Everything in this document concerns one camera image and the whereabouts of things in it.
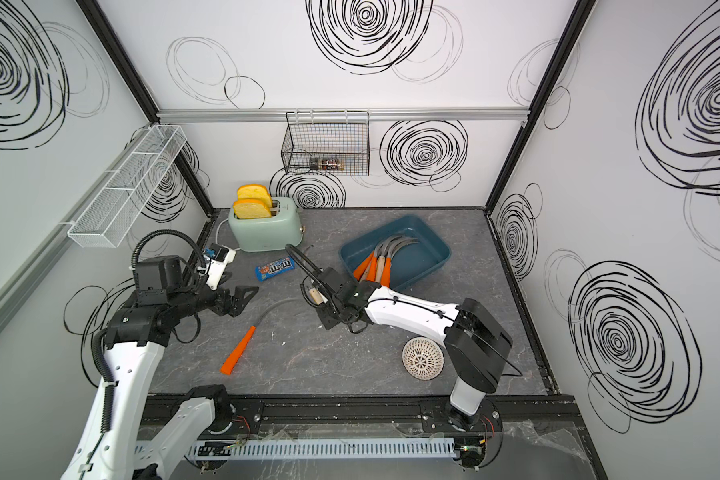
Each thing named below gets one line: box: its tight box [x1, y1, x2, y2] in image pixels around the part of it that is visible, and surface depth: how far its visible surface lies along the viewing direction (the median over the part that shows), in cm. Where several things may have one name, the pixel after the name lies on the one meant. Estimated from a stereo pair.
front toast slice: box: [233, 199, 272, 219], surface depth 96 cm
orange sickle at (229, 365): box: [220, 297, 299, 376], surface depth 87 cm
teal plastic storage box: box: [339, 214, 452, 290], surface depth 108 cm
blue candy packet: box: [255, 256, 296, 282], surface depth 104 cm
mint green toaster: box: [228, 196, 304, 252], surface depth 101 cm
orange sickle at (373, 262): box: [367, 236, 406, 282], surface depth 101 cm
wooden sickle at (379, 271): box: [375, 237, 412, 283], surface depth 101 cm
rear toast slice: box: [236, 184, 272, 207], surface depth 98 cm
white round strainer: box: [401, 336, 445, 381], surface depth 83 cm
